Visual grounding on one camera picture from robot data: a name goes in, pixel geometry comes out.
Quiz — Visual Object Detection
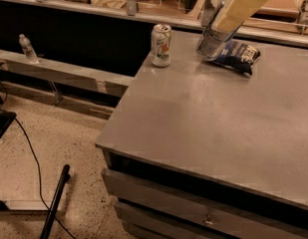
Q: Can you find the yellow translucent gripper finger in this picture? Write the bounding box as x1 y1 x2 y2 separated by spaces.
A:
211 0 268 33

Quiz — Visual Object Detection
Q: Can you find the silver blue redbull can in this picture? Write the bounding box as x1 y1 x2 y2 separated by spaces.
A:
196 22 240 61

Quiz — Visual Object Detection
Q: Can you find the white green 7up can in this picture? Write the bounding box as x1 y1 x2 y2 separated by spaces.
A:
152 24 171 67

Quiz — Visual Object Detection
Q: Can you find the dark blue chip bag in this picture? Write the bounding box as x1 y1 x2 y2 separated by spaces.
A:
213 41 261 76

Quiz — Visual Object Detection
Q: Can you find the grey metal ledge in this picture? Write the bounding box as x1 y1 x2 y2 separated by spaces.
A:
0 50 134 98

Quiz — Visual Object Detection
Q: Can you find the clear plastic water bottle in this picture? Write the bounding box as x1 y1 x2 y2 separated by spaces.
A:
19 34 39 64

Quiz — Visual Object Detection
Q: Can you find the black pole on floor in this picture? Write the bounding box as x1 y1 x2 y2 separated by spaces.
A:
40 164 70 239

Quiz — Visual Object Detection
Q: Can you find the black device at left edge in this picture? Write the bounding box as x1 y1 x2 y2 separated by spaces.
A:
0 97 16 138

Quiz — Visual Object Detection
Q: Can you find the grey drawer with handle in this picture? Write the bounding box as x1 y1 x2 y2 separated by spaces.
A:
102 168 308 239

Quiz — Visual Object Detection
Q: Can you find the black floor cable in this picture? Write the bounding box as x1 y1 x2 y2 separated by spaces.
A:
0 62 77 239

